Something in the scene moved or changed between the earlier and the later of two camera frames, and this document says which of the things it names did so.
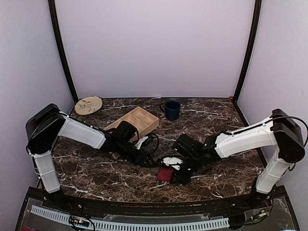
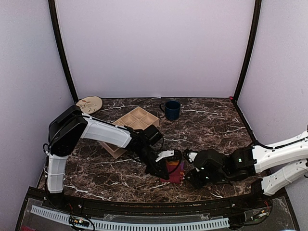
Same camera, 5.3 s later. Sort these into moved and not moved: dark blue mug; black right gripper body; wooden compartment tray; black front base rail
Moved: black right gripper body
Not moved: dark blue mug; wooden compartment tray; black front base rail
